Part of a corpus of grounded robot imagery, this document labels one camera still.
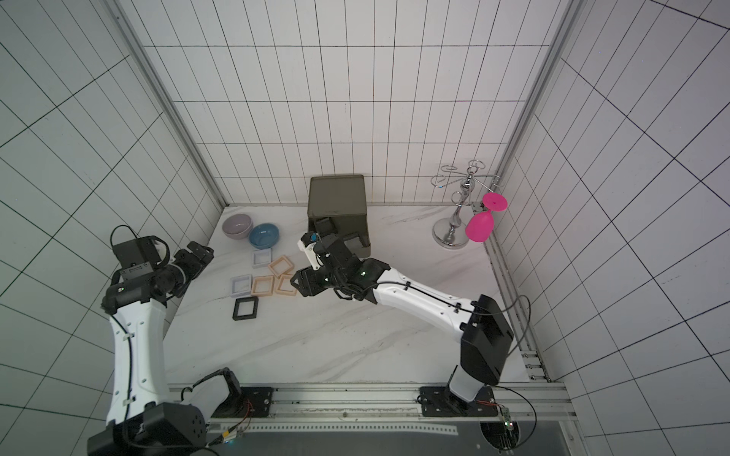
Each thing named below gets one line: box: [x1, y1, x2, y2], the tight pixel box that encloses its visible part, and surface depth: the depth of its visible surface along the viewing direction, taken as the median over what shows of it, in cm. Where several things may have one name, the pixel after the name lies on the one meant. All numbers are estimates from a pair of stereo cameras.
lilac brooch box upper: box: [251, 247, 273, 269], surface depth 105 cm
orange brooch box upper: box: [268, 254, 295, 280], surface depth 102 cm
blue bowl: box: [249, 222, 281, 250], surface depth 109 cm
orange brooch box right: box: [274, 273, 298, 297], surface depth 97 cm
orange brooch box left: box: [250, 275, 274, 297], surface depth 97 cm
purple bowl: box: [222, 212, 254, 240], surface depth 109 cm
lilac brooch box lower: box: [230, 274, 253, 297], surface depth 97 cm
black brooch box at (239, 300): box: [231, 296, 259, 322], surface depth 91 cm
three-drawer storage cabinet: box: [307, 174, 371, 257], surface depth 94 cm
